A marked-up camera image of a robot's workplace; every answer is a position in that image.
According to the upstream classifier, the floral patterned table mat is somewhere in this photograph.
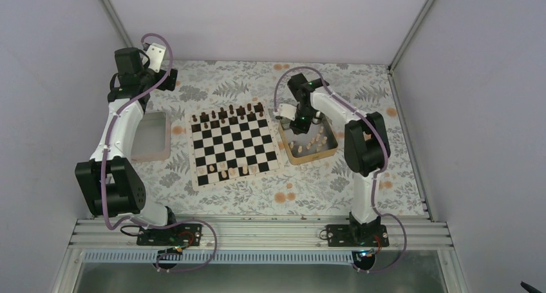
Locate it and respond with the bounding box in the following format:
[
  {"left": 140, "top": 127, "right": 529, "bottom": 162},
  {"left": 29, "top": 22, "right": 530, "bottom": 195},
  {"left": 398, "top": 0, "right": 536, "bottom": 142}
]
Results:
[{"left": 135, "top": 61, "right": 424, "bottom": 216}]

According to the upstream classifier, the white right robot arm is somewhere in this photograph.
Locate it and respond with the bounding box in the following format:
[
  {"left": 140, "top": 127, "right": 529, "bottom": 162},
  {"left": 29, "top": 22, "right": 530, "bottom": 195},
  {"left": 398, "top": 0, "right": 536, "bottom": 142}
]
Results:
[{"left": 287, "top": 73, "right": 390, "bottom": 246}]

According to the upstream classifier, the black white chessboard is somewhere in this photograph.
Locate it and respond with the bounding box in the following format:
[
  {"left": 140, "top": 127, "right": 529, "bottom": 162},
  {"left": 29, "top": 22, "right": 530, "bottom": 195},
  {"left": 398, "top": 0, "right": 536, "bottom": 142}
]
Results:
[{"left": 185, "top": 102, "right": 285, "bottom": 191}]

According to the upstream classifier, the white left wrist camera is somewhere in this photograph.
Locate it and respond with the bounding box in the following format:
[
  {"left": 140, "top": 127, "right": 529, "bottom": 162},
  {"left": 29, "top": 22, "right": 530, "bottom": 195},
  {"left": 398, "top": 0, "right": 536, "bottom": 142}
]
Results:
[{"left": 145, "top": 43, "right": 167, "bottom": 73}]

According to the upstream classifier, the pink tin lid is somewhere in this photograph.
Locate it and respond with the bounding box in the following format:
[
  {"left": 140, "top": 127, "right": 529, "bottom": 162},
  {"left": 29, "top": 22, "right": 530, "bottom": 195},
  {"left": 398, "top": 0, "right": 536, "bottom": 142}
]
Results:
[{"left": 131, "top": 111, "right": 171, "bottom": 163}]

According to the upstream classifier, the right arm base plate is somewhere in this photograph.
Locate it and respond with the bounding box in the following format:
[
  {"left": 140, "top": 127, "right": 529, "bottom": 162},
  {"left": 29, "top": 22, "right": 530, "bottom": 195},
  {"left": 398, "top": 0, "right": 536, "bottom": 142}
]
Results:
[{"left": 326, "top": 224, "right": 390, "bottom": 248}]

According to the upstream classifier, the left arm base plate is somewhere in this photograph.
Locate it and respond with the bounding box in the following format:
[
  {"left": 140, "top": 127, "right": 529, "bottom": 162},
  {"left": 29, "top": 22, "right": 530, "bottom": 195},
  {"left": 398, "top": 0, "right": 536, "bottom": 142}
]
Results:
[{"left": 136, "top": 223, "right": 203, "bottom": 247}]

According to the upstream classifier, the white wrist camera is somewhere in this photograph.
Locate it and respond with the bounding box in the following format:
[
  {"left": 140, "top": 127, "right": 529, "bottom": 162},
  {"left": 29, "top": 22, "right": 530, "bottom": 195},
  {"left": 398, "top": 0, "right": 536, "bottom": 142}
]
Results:
[
  {"left": 274, "top": 104, "right": 297, "bottom": 120},
  {"left": 145, "top": 43, "right": 167, "bottom": 73}
]

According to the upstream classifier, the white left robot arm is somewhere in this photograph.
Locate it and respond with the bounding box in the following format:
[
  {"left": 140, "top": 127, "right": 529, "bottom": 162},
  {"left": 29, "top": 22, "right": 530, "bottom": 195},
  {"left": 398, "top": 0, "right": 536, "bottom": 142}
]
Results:
[{"left": 75, "top": 43, "right": 180, "bottom": 245}]

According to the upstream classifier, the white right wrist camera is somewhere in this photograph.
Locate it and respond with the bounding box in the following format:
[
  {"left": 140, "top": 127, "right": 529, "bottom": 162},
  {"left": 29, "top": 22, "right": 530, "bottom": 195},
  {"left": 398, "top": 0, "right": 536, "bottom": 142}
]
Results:
[{"left": 274, "top": 104, "right": 297, "bottom": 120}]

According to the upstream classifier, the gold metal tin tray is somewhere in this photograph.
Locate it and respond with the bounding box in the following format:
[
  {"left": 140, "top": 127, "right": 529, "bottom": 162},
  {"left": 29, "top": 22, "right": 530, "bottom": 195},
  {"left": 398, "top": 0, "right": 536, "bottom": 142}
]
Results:
[{"left": 279, "top": 118, "right": 339, "bottom": 165}]

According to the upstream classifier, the aluminium rail frame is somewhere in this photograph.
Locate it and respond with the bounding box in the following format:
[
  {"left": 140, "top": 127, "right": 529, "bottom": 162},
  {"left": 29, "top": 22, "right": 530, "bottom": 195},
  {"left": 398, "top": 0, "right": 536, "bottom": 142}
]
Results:
[{"left": 69, "top": 216, "right": 454, "bottom": 250}]

